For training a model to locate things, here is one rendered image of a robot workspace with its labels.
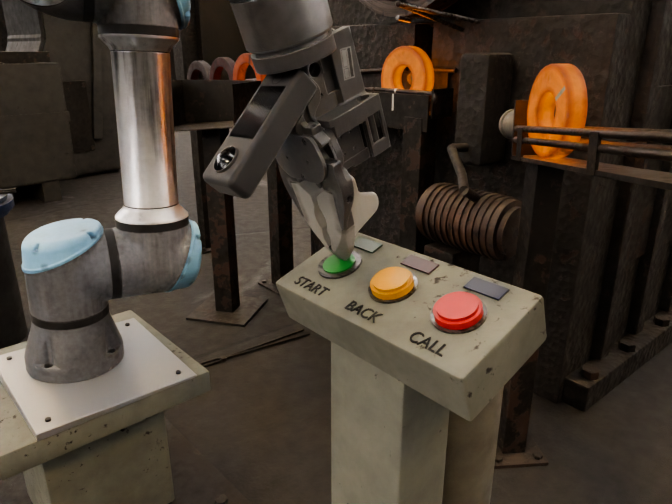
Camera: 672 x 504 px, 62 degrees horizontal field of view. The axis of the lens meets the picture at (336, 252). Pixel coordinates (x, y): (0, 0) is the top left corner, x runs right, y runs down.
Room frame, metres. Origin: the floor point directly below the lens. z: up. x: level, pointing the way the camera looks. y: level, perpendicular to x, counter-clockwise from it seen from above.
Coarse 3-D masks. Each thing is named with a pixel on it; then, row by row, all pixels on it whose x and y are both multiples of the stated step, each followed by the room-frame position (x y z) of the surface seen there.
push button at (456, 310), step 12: (444, 300) 0.42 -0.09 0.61; (456, 300) 0.42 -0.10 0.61; (468, 300) 0.42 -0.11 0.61; (480, 300) 0.42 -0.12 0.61; (444, 312) 0.41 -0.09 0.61; (456, 312) 0.41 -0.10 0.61; (468, 312) 0.40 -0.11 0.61; (480, 312) 0.40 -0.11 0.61; (444, 324) 0.40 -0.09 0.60; (456, 324) 0.40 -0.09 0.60; (468, 324) 0.40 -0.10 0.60
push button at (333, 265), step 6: (330, 258) 0.54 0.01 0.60; (336, 258) 0.54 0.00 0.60; (354, 258) 0.53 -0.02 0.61; (324, 264) 0.53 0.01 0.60; (330, 264) 0.53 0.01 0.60; (336, 264) 0.53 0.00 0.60; (342, 264) 0.52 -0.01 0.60; (348, 264) 0.52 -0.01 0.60; (324, 270) 0.52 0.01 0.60; (330, 270) 0.52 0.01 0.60; (336, 270) 0.52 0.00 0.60; (342, 270) 0.51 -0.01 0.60
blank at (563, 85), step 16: (560, 64) 0.97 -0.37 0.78; (544, 80) 1.00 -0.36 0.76; (560, 80) 0.94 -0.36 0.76; (576, 80) 0.93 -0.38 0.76; (544, 96) 1.00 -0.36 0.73; (560, 96) 0.94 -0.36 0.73; (576, 96) 0.91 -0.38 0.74; (528, 112) 1.05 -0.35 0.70; (544, 112) 1.01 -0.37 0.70; (560, 112) 0.93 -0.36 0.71; (576, 112) 0.90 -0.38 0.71
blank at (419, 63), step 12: (396, 48) 1.48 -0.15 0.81; (408, 48) 1.45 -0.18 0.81; (420, 48) 1.46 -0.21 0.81; (396, 60) 1.48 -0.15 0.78; (408, 60) 1.45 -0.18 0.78; (420, 60) 1.42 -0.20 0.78; (384, 72) 1.51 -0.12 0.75; (396, 72) 1.49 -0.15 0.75; (420, 72) 1.42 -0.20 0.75; (432, 72) 1.42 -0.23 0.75; (384, 84) 1.51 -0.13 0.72; (396, 84) 1.49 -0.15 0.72; (420, 84) 1.42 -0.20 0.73; (432, 84) 1.42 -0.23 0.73
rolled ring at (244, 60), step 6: (246, 54) 1.99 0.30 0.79; (240, 60) 2.02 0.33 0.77; (246, 60) 2.00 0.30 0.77; (234, 66) 2.06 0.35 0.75; (240, 66) 2.03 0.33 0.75; (246, 66) 2.04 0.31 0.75; (252, 66) 1.97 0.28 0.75; (234, 72) 2.06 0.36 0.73; (240, 72) 2.05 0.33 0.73; (234, 78) 2.06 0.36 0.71; (240, 78) 2.05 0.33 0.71; (258, 78) 1.94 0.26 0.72
